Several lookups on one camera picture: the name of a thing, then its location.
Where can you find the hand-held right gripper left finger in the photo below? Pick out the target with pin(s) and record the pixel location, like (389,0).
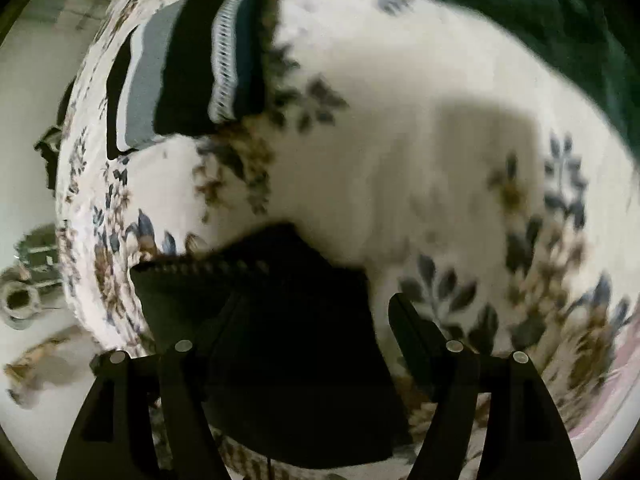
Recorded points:
(175,400)

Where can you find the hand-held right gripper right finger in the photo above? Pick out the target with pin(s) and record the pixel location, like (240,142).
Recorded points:
(417,345)

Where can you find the dark striped sweater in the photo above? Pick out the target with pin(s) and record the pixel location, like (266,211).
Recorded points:
(300,360)

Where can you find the brown patterned cloth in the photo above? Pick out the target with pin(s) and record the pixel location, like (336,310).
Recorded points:
(45,360)

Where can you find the floral bedspread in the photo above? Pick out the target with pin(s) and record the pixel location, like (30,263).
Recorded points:
(400,160)

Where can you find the black cloth pile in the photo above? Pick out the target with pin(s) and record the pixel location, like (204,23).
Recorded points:
(50,152)

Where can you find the folded black grey striped sweater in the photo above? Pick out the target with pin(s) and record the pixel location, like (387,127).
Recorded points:
(185,60)

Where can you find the dark green plush blanket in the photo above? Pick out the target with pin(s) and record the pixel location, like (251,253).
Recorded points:
(550,10)

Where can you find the narrow grey-green curtain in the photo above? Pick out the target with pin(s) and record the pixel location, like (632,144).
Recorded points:
(75,7)

